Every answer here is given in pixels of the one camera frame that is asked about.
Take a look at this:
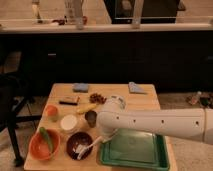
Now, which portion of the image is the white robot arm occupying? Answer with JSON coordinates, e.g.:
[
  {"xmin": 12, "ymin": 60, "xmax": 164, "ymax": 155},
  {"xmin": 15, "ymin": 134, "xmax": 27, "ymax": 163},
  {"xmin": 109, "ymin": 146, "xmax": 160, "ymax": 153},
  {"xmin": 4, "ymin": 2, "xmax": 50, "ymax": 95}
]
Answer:
[{"xmin": 96, "ymin": 95, "xmax": 213, "ymax": 144}]

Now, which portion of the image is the purple bowl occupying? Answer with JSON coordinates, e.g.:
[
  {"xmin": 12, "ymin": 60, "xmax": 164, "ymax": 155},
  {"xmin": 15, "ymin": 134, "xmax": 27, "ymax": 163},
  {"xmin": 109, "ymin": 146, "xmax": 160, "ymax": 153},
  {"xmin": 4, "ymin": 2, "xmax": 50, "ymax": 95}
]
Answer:
[{"xmin": 66, "ymin": 132, "xmax": 93, "ymax": 160}]

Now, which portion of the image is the orange bowl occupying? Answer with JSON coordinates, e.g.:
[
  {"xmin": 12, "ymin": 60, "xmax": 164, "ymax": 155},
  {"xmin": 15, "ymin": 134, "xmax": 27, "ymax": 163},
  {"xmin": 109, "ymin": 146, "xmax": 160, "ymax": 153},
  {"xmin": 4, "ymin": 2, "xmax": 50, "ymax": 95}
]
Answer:
[{"xmin": 28, "ymin": 129, "xmax": 60, "ymax": 161}]

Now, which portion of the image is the grey folded cloth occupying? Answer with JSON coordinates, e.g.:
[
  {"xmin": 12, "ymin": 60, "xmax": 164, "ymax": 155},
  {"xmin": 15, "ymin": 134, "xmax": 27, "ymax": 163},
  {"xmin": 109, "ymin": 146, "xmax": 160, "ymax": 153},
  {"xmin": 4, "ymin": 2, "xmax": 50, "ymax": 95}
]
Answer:
[{"xmin": 128, "ymin": 82, "xmax": 145, "ymax": 94}]

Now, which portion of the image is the yellow banana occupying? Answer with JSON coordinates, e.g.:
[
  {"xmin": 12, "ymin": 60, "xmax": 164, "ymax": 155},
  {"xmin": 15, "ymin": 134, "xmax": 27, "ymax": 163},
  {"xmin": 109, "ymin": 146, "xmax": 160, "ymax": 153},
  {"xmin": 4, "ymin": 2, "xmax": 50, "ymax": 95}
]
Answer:
[{"xmin": 76, "ymin": 104, "xmax": 97, "ymax": 114}]

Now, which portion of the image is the small metal cup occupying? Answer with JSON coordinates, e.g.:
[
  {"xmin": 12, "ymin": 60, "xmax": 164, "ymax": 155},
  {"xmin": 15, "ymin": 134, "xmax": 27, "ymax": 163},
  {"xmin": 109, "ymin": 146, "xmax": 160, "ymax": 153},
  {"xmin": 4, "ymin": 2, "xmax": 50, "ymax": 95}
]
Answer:
[{"xmin": 85, "ymin": 110, "xmax": 97, "ymax": 127}]

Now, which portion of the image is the black rectangular block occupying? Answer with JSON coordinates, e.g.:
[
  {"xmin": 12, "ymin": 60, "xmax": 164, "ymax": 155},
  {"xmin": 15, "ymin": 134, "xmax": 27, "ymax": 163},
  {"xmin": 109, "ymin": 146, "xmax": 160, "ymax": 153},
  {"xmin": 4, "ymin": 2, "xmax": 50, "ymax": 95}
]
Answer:
[{"xmin": 59, "ymin": 96, "xmax": 80, "ymax": 106}]

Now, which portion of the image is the white round lid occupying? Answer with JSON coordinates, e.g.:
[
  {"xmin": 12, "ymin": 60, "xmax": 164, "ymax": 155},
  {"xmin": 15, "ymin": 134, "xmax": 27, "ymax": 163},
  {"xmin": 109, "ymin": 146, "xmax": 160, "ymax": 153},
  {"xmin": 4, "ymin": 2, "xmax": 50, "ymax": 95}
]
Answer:
[{"xmin": 60, "ymin": 115, "xmax": 78, "ymax": 131}]

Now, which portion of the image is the orange plastic cup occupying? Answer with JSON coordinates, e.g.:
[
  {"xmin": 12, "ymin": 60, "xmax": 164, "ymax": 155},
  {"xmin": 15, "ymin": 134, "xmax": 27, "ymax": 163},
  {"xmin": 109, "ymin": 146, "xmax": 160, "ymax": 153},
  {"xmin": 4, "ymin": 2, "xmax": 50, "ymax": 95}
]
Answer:
[{"xmin": 45, "ymin": 105, "xmax": 59, "ymax": 122}]

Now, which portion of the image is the green plastic tray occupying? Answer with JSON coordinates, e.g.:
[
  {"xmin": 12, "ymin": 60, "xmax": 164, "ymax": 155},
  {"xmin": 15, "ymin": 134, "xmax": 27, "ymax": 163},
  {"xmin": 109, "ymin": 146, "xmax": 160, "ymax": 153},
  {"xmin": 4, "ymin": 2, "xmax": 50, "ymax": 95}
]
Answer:
[{"xmin": 99, "ymin": 129, "xmax": 170, "ymax": 171}]

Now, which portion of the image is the dark counter cabinet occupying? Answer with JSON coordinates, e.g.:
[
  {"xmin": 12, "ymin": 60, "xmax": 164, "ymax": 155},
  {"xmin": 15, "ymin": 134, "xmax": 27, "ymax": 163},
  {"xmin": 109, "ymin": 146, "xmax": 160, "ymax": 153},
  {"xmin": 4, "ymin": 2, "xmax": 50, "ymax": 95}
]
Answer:
[{"xmin": 0, "ymin": 31, "xmax": 213, "ymax": 95}]

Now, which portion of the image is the green pepper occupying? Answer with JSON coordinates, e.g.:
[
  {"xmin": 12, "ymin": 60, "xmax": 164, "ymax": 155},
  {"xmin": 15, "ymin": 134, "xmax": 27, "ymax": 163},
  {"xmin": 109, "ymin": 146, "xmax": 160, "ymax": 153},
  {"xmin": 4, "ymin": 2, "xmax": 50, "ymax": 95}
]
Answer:
[{"xmin": 39, "ymin": 127, "xmax": 54, "ymax": 152}]

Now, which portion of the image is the black office chair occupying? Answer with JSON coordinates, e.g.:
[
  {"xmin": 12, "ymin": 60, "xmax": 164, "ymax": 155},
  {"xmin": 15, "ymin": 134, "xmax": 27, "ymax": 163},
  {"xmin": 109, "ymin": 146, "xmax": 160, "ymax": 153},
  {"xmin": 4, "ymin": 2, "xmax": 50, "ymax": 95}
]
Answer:
[{"xmin": 0, "ymin": 73, "xmax": 41, "ymax": 167}]

